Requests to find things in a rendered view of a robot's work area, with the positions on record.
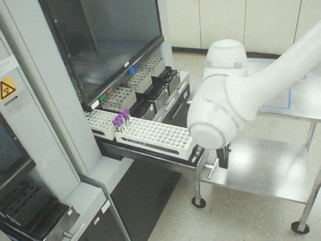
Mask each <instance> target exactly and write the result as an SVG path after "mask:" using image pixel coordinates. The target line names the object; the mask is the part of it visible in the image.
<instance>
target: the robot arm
mask: <svg viewBox="0 0 321 241"><path fill-rule="evenodd" d="M320 62H321V19H320V20H319V21H318V22H317V23H316V24H315V25H314V26H312V27H311V28H310V29H309V30H308V31H307V32H306V33H305V34H304V35H303V36H302V37H301V38H300V39H299V40H298V41H297V42H295V43H294V44H293V45H292V46H291V47H290V48H289V49H288V50H287V51H286V52H285V53H284V54H282V55H281V56H280V57H279V58H278V59H277V60H275V62H273V63H272V64H271V65H269V66H267V67H266V68H264V69H263V70H261V71H259V72H257V73H256V74H254V75H251V76H249V77H247V56H246V52H245V49H244V46H243V44H242V43H240V42H238V41H236V40H232V39H223V40H220V41H217V42H214V43H213V44H211V46H210V48H209V51H208V53H207V56H206V60H205V67H204V70H203V78H202V83H201V85H200V87H199V88H198V89H197V91H196V93H195V95H194V98H193V100H192V102H191V105H190V108H189V112H188V118H187V127H188V132H189V134H190V135H191V137H192V138H193V140H194V141H195V143H196V144H197V145H199V146H200V147H202V148H205V149H210V150H216V153H217V158H218V159H219V167H221V168H224V169H227V168H228V162H229V152H231V149H229V147H230V146H231V141H232V140H233V139H234V137H235V135H236V134H237V133H239V132H240V131H241V129H242V128H244V127H245V126H246V125H247V124H249V123H250V122H251V121H253V120H255V118H256V115H257V111H258V109H259V108H260V107H261V106H262V105H263V104H265V103H266V102H268V101H269V100H271V99H273V98H274V97H276V96H277V95H279V94H281V93H282V92H284V91H285V90H287V89H288V88H289V87H291V86H292V85H293V84H295V83H296V82H297V81H298V80H299V79H300V78H302V77H303V76H304V75H305V74H306V73H308V72H309V71H311V70H312V69H313V68H314V67H315V66H316V65H317V64H318V63H320Z"/></svg>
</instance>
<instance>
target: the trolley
mask: <svg viewBox="0 0 321 241"><path fill-rule="evenodd" d="M275 60H277V59H255V58H247V77H249V76H251V75H254V74H256V73H257V72H259V71H261V70H263V69H264V68H266V67H267V66H269V65H271V64H272V63H273V62H275ZM203 70H204V69H203ZM202 78H203V71H202V72H201V74H200V76H199V78H198V80H197V82H196V84H195V85H194V88H193V90H192V92H191V94H190V96H189V98H188V100H187V102H186V107H187V114H188V112H189V108H190V105H191V102H192V100H193V98H194V95H195V93H196V91H197V89H198V88H199V87H200V85H201V83H202ZM257 115H259V116H267V117H276V118H284V119H292V120H297V121H305V122H311V125H310V129H309V132H308V135H307V139H306V142H305V145H300V144H294V143H287V142H280V141H274V140H267V139H260V138H254V137H247V136H241V135H235V137H234V139H233V140H232V141H231V146H230V147H229V149H231V152H229V162H228V168H227V169H224V168H221V167H219V162H218V164H217V167H216V169H215V171H214V174H213V176H212V179H211V180H208V179H207V177H208V175H209V172H210V170H211V169H206V168H203V169H202V171H201V174H200V176H199V178H198V180H197V179H196V177H194V187H195V197H193V198H192V201H191V202H192V204H193V205H194V206H195V207H197V208H204V207H205V206H206V201H205V200H204V199H203V198H202V196H201V195H200V184H199V181H200V182H205V183H209V184H214V185H218V186H223V187H227V188H231V189H238V190H242V191H247V192H251V193H255V194H260V195H264V196H268V197H272V198H277V199H284V200H288V201H292V202H297V203H301V204H305V207H304V210H303V214H302V216H301V218H300V219H299V221H295V222H293V223H291V229H292V230H293V231H294V232H295V233H298V234H306V233H309V226H308V225H307V224H306V221H307V218H308V216H309V214H310V211H311V209H312V206H313V204H314V201H315V199H316V196H317V194H318V192H319V190H320V187H321V165H320V167H319V170H318V172H317V175H316V178H315V180H314V183H313V186H312V189H311V191H310V194H309V196H308V190H307V189H308V174H307V173H308V168H307V155H308V151H309V149H310V145H311V142H312V139H313V136H314V130H315V127H316V124H317V123H321V62H320V63H318V64H317V65H316V66H315V67H314V68H313V69H312V70H311V71H309V72H308V73H306V74H305V75H304V76H303V77H302V78H300V79H299V80H298V81H297V82H296V83H295V84H293V85H292V86H291V87H289V88H288V89H287V90H285V91H284V92H282V93H281V94H279V95H277V96H276V97H274V98H273V99H271V100H269V101H268V102H266V103H265V104H263V105H262V106H261V107H260V108H259V109H258V111H257ZM209 153H210V154H209V156H208V159H207V161H206V163H205V164H206V165H210V166H212V165H213V163H214V161H215V159H216V157H217V153H216V150H210V149H209Z"/></svg>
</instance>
